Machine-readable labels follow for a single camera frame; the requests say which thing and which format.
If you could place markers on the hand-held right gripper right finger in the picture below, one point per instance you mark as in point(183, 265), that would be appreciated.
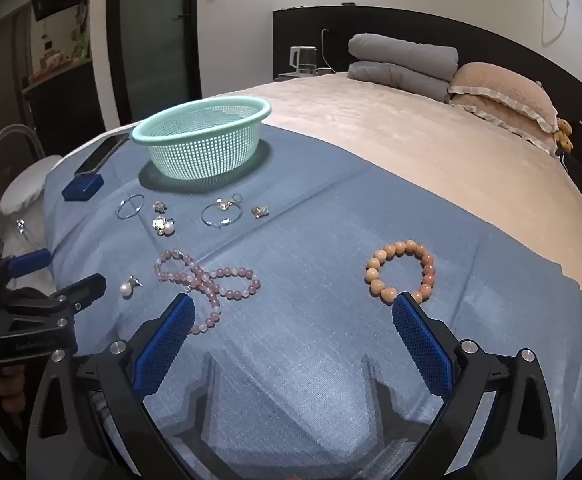
point(423, 350)

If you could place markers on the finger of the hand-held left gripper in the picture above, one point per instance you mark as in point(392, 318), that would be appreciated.
point(31, 262)
point(88, 287)

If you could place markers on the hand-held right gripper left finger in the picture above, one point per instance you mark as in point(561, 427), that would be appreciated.
point(166, 345)

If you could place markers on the pearl earring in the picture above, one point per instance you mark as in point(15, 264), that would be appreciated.
point(126, 289)

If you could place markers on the mint green plastic basket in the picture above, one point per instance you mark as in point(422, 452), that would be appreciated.
point(201, 135)

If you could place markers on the blue jewelry box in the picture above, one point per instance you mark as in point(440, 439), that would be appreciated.
point(82, 187)

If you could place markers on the clear chair with white cushion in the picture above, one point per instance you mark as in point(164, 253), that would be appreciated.
point(26, 185)

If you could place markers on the thin silver hoop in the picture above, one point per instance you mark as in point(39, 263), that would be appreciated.
point(121, 212)

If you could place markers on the pearl and silver brooch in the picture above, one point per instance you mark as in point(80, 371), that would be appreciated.
point(164, 226)

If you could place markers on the small silver earring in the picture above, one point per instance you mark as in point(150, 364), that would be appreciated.
point(259, 210)
point(159, 205)

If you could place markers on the black smartphone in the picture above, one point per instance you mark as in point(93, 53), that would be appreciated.
point(102, 153)

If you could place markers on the silver hoop bangle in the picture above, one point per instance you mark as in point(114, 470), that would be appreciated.
point(205, 217)

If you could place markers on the blue cloth mat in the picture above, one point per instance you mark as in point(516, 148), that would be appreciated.
point(311, 260)

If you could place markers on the dark shelf unit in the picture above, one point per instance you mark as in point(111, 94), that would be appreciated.
point(61, 85)

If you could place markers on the silver charm earring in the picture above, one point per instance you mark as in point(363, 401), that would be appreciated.
point(223, 204)

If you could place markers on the bed with pink cover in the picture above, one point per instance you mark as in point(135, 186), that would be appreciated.
point(396, 135)

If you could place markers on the beige ruffled pillow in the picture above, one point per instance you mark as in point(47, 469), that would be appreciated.
point(496, 122)
point(501, 85)

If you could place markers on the frosted glass door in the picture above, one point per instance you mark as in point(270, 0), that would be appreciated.
point(156, 30)

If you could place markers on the brown plush toy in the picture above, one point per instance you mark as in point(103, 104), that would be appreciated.
point(564, 135)

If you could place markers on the grey folded quilt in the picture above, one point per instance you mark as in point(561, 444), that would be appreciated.
point(401, 52)
point(396, 80)

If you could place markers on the white electric kettle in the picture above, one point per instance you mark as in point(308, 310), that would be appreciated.
point(302, 60)

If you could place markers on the black headboard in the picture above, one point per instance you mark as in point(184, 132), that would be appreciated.
point(421, 25)

